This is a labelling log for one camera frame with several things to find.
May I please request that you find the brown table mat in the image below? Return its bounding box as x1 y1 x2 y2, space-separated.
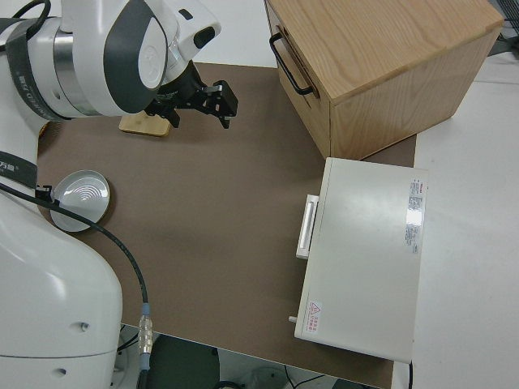
35 60 418 389

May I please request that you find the black box handle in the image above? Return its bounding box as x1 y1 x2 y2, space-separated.
268 32 321 97

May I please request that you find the black cable with metal connector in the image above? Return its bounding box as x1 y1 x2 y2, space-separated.
0 182 154 389

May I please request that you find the large wooden box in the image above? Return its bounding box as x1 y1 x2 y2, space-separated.
263 0 506 161

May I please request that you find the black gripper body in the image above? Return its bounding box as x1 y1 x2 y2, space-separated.
144 64 217 119

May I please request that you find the white toaster oven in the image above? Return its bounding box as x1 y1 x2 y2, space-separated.
288 156 430 363

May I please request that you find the wooden mug rack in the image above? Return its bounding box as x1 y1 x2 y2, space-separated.
118 112 172 140

